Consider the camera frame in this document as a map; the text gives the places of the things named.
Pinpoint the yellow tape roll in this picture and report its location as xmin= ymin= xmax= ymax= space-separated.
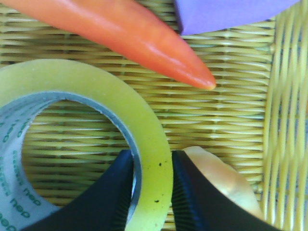
xmin=0 ymin=59 xmax=173 ymax=231

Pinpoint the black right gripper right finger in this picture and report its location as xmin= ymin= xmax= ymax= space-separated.
xmin=171 ymin=151 xmax=277 ymax=231

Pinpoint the toy bread loaf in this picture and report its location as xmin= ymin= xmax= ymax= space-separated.
xmin=183 ymin=146 xmax=264 ymax=220

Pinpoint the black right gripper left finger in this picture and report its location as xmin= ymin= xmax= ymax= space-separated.
xmin=25 ymin=150 xmax=133 ymax=231

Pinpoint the purple foam cube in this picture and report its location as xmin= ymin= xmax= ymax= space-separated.
xmin=174 ymin=0 xmax=297 ymax=35

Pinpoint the orange toy carrot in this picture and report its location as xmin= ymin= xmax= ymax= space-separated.
xmin=3 ymin=0 xmax=216 ymax=90

